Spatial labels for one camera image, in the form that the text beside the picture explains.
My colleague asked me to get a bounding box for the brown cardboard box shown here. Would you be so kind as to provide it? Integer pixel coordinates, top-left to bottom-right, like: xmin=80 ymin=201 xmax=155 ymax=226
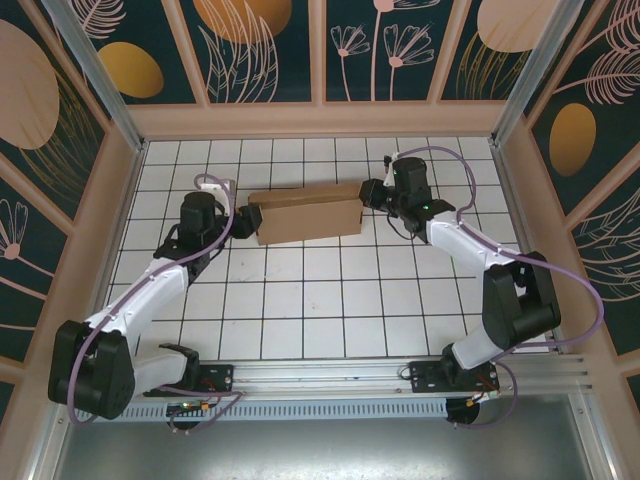
xmin=247 ymin=182 xmax=366 ymax=246

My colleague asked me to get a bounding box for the small circuit board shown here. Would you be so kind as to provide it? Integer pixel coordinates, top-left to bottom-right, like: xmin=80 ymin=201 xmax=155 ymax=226
xmin=168 ymin=400 xmax=211 ymax=416

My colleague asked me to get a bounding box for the grey metal sheet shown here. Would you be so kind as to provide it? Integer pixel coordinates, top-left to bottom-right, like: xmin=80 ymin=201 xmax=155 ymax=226
xmin=29 ymin=394 xmax=616 ymax=480

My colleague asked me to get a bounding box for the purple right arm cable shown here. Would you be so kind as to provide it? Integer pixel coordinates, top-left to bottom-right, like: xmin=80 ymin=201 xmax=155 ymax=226
xmin=394 ymin=145 xmax=605 ymax=430

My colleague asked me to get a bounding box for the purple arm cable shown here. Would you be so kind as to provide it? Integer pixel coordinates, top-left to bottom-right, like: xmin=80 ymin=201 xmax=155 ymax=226
xmin=67 ymin=173 xmax=246 ymax=436
xmin=394 ymin=145 xmax=605 ymax=430

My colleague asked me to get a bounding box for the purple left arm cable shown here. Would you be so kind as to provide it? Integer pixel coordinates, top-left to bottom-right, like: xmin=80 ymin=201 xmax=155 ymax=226
xmin=67 ymin=173 xmax=246 ymax=436

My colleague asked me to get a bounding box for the aluminium side rail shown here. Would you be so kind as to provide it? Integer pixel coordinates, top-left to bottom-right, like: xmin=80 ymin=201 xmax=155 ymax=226
xmin=74 ymin=142 xmax=149 ymax=362
xmin=492 ymin=144 xmax=569 ymax=357

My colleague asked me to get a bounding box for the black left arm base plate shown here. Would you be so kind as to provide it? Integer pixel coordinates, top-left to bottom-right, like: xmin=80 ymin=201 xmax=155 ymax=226
xmin=143 ymin=363 xmax=236 ymax=399

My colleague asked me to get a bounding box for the aluminium frame post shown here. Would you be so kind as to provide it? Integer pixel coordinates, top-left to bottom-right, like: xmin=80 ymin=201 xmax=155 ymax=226
xmin=42 ymin=0 xmax=149 ymax=154
xmin=489 ymin=0 xmax=586 ymax=149

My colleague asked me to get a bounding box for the aluminium mounting rail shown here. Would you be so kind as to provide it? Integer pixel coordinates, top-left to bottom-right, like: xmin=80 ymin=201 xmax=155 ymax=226
xmin=47 ymin=354 xmax=596 ymax=401

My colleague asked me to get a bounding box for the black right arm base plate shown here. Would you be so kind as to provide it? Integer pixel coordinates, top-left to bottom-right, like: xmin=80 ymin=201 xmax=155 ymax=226
xmin=409 ymin=359 xmax=501 ymax=396

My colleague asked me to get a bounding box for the slotted grey cable duct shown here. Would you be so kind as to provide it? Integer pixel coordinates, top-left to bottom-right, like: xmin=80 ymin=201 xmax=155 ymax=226
xmin=69 ymin=398 xmax=451 ymax=421

